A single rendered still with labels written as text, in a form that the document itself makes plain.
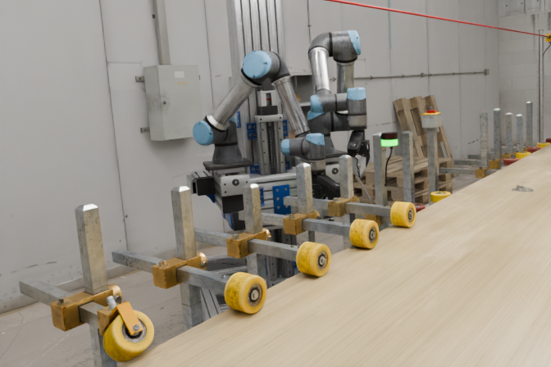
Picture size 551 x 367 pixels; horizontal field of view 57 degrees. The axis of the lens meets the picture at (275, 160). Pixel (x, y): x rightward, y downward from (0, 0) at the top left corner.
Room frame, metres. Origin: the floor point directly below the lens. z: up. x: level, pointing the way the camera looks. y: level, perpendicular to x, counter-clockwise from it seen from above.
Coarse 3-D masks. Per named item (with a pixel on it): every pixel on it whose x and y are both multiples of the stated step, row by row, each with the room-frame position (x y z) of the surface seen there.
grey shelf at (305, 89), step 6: (294, 72) 4.82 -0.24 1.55; (300, 72) 4.88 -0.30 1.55; (306, 72) 4.94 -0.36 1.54; (294, 78) 5.43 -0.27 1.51; (300, 78) 5.37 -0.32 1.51; (306, 78) 5.31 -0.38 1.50; (294, 84) 5.44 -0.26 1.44; (300, 84) 5.38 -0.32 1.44; (306, 84) 5.32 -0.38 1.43; (312, 84) 5.25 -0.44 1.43; (294, 90) 5.44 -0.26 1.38; (300, 90) 5.38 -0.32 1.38; (306, 90) 5.32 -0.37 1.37; (312, 90) 5.26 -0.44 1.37; (300, 96) 5.38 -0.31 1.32; (306, 96) 5.33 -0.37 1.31; (300, 102) 5.04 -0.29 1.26; (306, 102) 4.92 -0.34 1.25; (306, 108) 5.33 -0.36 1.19; (306, 114) 5.34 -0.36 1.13
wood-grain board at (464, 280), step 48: (480, 192) 2.04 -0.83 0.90; (528, 192) 1.97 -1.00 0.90; (384, 240) 1.47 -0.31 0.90; (432, 240) 1.44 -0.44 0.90; (480, 240) 1.41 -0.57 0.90; (528, 240) 1.38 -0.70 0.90; (288, 288) 1.15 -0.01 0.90; (336, 288) 1.12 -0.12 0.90; (384, 288) 1.11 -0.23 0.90; (432, 288) 1.09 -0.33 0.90; (480, 288) 1.07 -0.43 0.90; (528, 288) 1.05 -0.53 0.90; (192, 336) 0.94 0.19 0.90; (240, 336) 0.92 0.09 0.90; (288, 336) 0.91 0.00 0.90; (336, 336) 0.90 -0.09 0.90; (384, 336) 0.88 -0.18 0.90; (432, 336) 0.87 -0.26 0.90; (480, 336) 0.86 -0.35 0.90; (528, 336) 0.85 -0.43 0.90
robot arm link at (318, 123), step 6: (312, 114) 2.59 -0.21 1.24; (318, 114) 2.58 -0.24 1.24; (324, 114) 2.58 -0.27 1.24; (330, 114) 2.59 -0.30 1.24; (312, 120) 2.59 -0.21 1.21; (318, 120) 2.58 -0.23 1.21; (324, 120) 2.58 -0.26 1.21; (330, 120) 2.57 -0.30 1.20; (312, 126) 2.59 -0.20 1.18; (318, 126) 2.58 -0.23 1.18; (324, 126) 2.58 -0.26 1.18; (330, 126) 2.58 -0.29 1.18; (312, 132) 2.59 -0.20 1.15; (318, 132) 2.58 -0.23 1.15; (324, 132) 2.58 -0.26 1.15
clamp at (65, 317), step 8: (112, 288) 1.05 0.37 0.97; (72, 296) 1.01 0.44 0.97; (80, 296) 1.01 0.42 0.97; (88, 296) 1.01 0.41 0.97; (96, 296) 1.01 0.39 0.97; (104, 296) 1.02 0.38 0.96; (112, 296) 1.04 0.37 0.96; (120, 296) 1.05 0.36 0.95; (56, 304) 0.98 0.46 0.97; (72, 304) 0.97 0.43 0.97; (80, 304) 0.98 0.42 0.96; (104, 304) 1.02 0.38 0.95; (56, 312) 0.97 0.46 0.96; (64, 312) 0.96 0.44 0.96; (72, 312) 0.97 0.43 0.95; (56, 320) 0.97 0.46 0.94; (64, 320) 0.95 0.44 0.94; (72, 320) 0.97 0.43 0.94; (80, 320) 0.98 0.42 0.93; (64, 328) 0.95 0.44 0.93
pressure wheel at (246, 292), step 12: (240, 276) 1.04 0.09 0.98; (252, 276) 1.03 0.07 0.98; (228, 288) 1.02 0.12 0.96; (240, 288) 1.00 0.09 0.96; (252, 288) 1.02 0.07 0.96; (264, 288) 1.05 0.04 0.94; (228, 300) 1.02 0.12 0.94; (240, 300) 1.00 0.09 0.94; (252, 300) 1.02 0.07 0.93; (264, 300) 1.04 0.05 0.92; (252, 312) 1.01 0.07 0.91
